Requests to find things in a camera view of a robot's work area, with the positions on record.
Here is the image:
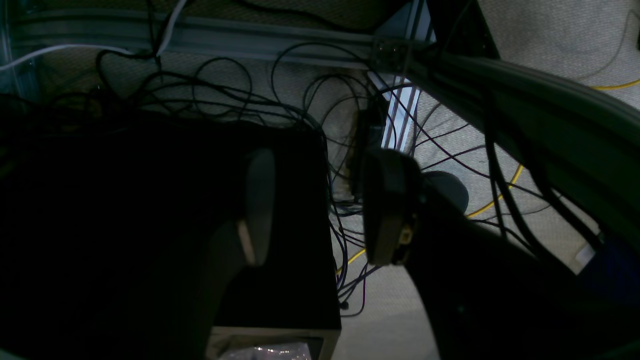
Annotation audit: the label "black box under table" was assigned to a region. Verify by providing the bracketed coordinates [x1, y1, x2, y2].
[1, 111, 342, 360]

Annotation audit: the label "aluminium frame rail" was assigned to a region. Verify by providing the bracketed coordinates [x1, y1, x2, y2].
[8, 8, 426, 72]

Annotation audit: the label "tangled black floor cables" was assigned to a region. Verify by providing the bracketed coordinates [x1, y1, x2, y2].
[95, 42, 551, 318]

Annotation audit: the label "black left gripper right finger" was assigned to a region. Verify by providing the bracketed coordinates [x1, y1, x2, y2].
[362, 149, 501, 360]

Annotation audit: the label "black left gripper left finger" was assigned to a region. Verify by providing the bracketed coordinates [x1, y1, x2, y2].
[190, 148, 276, 360]

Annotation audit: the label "yellow cable on floor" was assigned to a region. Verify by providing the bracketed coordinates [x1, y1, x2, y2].
[335, 79, 640, 275]

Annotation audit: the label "white cable on floor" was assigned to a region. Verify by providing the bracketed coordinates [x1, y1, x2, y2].
[0, 0, 188, 71]

